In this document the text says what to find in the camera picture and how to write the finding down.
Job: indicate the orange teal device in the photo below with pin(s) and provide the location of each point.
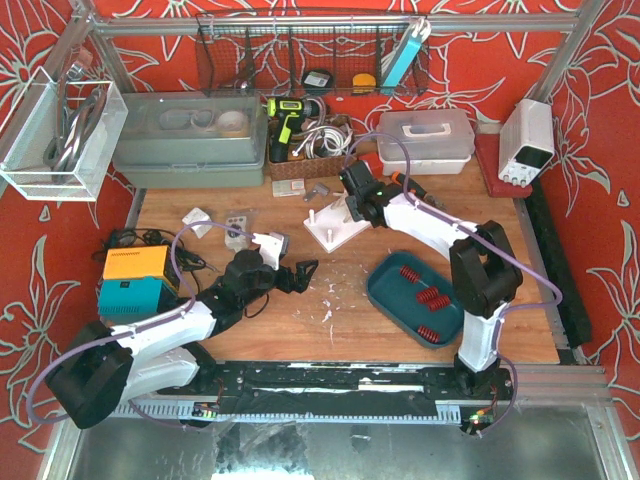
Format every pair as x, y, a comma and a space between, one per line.
138, 283

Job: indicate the red spring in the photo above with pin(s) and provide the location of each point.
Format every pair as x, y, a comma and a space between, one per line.
438, 303
409, 274
427, 295
428, 334

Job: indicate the grey timer controller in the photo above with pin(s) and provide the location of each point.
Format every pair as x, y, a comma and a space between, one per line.
236, 238

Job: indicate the teal plastic tray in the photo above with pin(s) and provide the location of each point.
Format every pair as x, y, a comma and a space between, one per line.
395, 297

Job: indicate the wicker basket with cables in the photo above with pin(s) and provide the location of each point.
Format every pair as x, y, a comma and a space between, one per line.
318, 151

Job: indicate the small card packet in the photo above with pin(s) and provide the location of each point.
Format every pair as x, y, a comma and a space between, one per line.
288, 188

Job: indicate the grey metal bracket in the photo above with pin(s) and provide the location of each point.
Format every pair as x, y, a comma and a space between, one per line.
319, 189

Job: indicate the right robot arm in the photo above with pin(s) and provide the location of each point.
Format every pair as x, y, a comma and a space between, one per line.
483, 276

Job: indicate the orange handled screwdriver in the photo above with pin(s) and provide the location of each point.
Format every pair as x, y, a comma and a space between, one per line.
415, 188

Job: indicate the blue white case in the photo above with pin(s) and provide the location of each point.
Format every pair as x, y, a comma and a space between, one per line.
395, 64

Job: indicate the white handled storage box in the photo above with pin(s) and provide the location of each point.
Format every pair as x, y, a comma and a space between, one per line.
439, 142

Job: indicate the yellow tape measure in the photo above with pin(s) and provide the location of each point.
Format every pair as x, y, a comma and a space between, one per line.
363, 84

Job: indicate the green cordless drill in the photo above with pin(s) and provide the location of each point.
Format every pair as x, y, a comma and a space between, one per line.
290, 113

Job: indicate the clear acrylic bin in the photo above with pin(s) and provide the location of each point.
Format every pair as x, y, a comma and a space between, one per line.
59, 138

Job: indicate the black wire basket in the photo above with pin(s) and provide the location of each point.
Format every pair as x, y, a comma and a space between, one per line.
268, 51

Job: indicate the grey plastic toolbox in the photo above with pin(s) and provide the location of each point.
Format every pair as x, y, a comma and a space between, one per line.
179, 140

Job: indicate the red small box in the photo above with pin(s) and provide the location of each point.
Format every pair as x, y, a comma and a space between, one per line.
374, 163

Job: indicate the white peg board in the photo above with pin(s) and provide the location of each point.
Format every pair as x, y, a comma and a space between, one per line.
334, 225

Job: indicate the white power adapter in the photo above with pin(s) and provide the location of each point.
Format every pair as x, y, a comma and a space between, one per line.
198, 221

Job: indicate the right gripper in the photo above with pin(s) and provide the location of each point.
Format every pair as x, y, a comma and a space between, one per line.
353, 201

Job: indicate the white power supply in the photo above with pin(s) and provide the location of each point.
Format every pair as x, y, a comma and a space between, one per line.
526, 143

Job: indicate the black tape measure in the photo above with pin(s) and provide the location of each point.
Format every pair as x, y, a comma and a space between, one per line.
317, 82

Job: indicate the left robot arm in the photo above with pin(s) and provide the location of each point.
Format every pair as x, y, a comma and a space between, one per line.
106, 366

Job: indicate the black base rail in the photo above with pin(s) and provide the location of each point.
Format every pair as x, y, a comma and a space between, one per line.
342, 390

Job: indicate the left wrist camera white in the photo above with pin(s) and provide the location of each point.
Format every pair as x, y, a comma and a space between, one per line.
272, 247

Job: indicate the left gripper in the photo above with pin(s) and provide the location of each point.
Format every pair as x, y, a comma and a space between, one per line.
288, 278

